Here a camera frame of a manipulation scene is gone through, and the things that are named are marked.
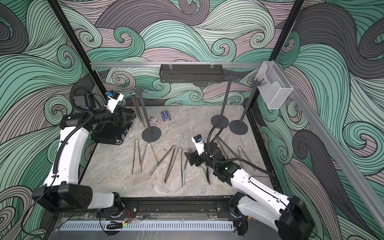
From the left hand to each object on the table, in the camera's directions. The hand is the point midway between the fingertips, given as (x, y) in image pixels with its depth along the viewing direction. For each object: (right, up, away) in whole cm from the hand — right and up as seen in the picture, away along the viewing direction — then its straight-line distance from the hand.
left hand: (128, 110), depth 71 cm
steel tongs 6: (+63, -23, +25) cm, 71 cm away
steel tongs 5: (+58, -26, +21) cm, 67 cm away
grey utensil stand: (+3, -15, +30) cm, 34 cm away
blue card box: (+11, -2, +43) cm, 44 cm away
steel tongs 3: (+6, -26, +23) cm, 36 cm away
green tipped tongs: (+30, -25, +24) cm, 46 cm away
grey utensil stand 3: (+67, -10, +35) cm, 76 cm away
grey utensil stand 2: (+52, -5, +38) cm, 65 cm away
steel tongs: (+2, +3, +7) cm, 7 cm away
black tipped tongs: (+40, -37, +12) cm, 56 cm away
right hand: (+30, -21, +6) cm, 37 cm away
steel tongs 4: (+19, -23, +24) cm, 39 cm away
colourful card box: (+4, -6, +38) cm, 39 cm away
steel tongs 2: (-7, -19, +29) cm, 36 cm away
